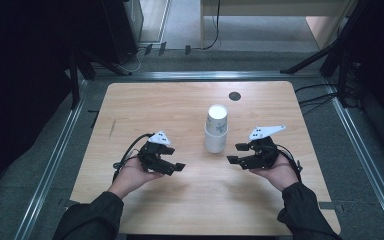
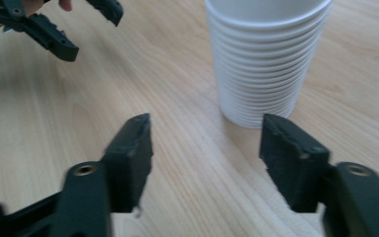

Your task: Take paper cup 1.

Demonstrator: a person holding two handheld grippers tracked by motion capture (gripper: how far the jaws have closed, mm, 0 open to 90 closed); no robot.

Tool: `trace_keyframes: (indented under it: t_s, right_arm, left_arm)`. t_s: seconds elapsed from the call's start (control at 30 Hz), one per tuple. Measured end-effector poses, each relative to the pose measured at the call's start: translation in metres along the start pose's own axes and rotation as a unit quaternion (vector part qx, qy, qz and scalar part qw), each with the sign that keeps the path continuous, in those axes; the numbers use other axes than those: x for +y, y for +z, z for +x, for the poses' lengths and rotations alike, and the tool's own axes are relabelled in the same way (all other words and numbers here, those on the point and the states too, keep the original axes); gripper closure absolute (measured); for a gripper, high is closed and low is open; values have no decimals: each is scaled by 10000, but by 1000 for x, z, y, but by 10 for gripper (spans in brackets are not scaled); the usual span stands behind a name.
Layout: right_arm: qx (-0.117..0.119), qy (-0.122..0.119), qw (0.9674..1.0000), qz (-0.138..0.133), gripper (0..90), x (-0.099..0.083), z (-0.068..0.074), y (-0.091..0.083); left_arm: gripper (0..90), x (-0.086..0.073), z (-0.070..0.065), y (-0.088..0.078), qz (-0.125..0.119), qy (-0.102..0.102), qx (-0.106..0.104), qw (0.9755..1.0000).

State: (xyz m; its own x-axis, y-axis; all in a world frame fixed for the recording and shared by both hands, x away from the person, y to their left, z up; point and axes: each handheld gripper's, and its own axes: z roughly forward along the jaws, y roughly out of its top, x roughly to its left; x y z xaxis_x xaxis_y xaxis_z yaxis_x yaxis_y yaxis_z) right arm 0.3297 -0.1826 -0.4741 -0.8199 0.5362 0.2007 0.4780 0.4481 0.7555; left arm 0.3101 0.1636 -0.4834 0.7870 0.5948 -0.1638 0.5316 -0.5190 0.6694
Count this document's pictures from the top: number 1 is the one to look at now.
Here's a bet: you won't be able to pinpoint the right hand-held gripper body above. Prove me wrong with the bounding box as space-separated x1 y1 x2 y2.
239 125 287 171

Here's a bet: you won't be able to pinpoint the black metal stand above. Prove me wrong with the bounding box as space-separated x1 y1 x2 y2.
67 53 96 111

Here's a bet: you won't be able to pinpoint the person's left hand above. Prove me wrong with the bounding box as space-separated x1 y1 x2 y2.
108 156 165 200

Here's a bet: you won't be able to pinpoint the metal floor rail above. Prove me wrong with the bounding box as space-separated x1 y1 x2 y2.
13 79 91 240
93 70 324 81
324 78 384 239

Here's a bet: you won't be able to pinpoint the black floor cables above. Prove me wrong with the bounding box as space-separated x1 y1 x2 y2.
294 83 339 116

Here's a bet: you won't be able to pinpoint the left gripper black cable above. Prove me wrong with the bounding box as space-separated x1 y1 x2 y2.
112 133 156 183

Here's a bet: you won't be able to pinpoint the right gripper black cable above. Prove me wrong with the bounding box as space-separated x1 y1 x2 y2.
274 143 304 183

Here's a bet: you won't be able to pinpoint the black cabinet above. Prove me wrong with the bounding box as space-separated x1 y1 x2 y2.
101 0 144 66

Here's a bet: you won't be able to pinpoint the white floor cable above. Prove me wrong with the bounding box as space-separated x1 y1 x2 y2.
123 49 143 74

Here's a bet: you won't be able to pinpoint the person's right hand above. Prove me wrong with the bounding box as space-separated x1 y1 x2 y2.
249 153 300 193

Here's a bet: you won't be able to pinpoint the hanging black cable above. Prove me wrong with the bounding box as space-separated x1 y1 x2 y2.
201 0 222 51

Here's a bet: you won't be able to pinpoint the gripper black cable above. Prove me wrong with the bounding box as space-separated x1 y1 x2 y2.
112 133 156 183
274 143 304 183

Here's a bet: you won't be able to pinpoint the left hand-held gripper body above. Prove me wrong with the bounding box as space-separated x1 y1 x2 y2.
136 130 176 177

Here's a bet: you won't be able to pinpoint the black tripod stand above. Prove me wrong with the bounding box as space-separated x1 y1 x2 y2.
279 0 364 108

